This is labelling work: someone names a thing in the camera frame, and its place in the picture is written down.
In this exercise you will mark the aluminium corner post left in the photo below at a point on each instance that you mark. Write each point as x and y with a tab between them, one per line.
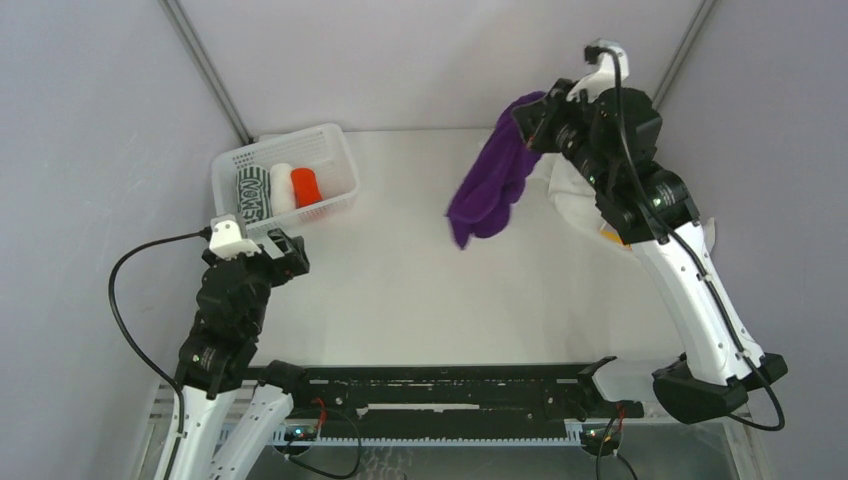
196	51

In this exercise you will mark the purple towel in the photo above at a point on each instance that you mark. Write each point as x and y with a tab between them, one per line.
482	205

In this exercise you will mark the aluminium corner post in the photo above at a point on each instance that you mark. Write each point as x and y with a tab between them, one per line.
691	34
196	51

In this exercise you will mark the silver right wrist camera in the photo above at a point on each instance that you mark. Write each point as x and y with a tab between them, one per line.
610	62

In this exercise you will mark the grey yellow patterned towel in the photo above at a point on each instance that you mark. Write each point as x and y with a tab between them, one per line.
612	235

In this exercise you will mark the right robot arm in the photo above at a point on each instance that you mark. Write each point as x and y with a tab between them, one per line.
721	364

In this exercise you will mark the aluminium corner post right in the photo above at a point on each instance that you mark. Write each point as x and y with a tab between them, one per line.
691	34

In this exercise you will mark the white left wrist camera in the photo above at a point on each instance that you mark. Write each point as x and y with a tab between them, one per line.
229	238

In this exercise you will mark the rolled white towel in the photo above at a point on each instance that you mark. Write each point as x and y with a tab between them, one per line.
282	196

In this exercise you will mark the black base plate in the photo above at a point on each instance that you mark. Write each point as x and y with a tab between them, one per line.
499	395

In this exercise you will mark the white plastic basket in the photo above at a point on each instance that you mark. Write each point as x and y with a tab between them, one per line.
323	149

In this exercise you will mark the orange towel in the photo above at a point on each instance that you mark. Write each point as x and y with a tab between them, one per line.
305	187

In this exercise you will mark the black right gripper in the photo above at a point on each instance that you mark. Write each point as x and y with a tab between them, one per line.
556	102

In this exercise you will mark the large white towel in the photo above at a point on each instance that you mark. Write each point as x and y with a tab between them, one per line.
566	220

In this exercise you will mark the white slotted cable duct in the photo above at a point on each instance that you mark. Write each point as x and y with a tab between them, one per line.
546	434

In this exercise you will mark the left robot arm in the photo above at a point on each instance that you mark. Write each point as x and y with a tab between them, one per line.
214	360

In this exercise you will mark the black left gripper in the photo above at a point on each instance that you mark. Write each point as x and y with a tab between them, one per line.
295	260

